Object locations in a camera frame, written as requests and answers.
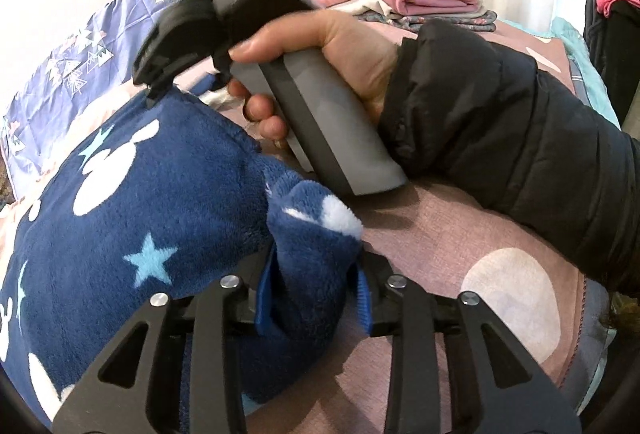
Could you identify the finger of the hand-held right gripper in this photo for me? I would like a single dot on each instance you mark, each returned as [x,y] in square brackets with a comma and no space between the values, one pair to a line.
[157,68]

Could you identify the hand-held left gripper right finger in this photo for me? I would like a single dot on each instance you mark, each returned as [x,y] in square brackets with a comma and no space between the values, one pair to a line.
[364,309]

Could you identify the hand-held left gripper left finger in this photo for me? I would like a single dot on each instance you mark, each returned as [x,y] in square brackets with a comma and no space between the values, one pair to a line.
[264,309]

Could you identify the navy star-print fleece pajama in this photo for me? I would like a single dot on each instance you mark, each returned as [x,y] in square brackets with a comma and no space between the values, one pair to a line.
[150,194]

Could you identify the person's black-sleeved right forearm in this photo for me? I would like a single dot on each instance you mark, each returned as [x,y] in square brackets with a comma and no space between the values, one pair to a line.
[500,123]

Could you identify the person's right hand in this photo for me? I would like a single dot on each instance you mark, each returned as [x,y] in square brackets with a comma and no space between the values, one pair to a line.
[350,43]

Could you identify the purple tree-print sheet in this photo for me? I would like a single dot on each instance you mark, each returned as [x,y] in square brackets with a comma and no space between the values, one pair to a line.
[75,53]

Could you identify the pink white-dotted blanket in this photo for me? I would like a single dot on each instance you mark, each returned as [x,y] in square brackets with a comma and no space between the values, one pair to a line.
[430,234]

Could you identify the grey patterned folded garment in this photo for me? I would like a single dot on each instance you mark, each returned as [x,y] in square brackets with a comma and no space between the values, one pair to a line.
[430,22]

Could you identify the black fabric bag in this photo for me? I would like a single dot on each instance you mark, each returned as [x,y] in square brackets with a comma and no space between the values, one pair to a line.
[612,53]

